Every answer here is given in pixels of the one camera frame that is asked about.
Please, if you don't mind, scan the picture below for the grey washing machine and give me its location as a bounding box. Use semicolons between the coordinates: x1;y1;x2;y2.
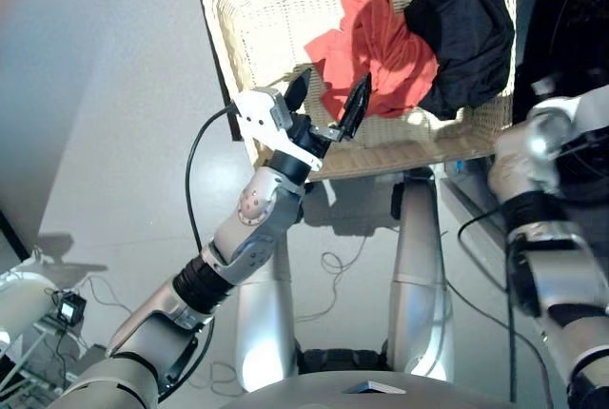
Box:
440;0;609;248

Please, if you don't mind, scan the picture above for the small black screen device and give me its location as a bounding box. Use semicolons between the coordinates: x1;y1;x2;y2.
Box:
56;289;88;327

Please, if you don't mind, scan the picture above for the white round object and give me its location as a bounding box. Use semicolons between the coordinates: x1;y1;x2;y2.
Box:
0;270;53;348

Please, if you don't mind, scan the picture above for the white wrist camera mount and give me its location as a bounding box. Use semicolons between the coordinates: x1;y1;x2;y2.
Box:
231;88;324;172
565;88;609;144

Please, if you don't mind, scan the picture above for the black garment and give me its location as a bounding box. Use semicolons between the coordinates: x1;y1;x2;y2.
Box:
403;0;517;120

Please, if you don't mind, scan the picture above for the silver robot torso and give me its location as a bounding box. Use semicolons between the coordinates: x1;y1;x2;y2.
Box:
218;370;520;409

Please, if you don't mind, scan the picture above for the thin grey floor cable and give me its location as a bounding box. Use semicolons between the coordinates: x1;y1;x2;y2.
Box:
294;232;370;324

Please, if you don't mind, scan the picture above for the orange red garment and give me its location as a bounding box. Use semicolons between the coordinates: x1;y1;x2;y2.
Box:
304;0;440;119

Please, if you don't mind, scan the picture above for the pale woven basket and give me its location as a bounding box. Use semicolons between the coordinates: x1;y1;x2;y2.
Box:
202;0;518;182

